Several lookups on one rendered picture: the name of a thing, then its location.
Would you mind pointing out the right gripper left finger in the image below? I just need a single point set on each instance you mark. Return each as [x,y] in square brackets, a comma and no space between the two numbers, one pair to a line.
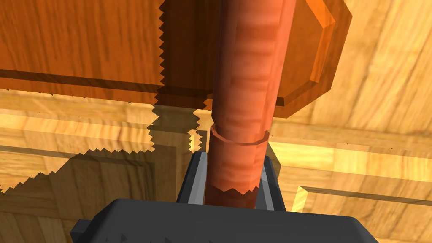
[195,182]

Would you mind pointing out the orange-brown wooden panel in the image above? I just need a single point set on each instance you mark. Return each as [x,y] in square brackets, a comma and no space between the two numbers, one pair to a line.
[84,40]

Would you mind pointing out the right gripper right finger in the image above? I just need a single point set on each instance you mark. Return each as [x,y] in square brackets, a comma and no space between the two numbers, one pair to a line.
[269,192]

